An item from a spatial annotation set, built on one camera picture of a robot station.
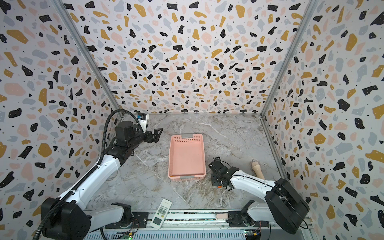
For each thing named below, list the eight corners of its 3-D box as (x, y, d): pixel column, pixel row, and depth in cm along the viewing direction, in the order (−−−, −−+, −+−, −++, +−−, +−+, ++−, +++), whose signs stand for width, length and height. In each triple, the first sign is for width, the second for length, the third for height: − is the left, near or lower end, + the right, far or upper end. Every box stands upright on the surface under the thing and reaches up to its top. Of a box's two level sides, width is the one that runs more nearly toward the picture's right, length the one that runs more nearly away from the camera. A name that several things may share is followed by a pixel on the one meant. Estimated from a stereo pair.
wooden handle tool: (258, 181, 89) (260, 178, 86) (249, 164, 97) (250, 161, 94) (264, 179, 90) (266, 176, 87) (255, 162, 97) (256, 159, 94)
